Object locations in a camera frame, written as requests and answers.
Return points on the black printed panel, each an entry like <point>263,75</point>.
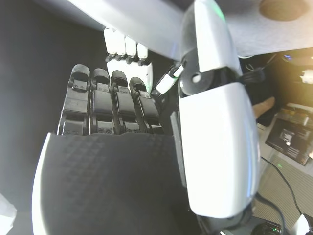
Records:
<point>288,139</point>

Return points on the grey ribbed mat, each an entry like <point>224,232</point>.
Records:
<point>276,203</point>

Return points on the orange swirl cookie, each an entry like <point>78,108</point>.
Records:
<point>283,9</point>

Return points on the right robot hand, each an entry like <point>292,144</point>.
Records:
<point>110,183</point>

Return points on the black box with blue light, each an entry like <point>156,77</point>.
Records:
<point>300,60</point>

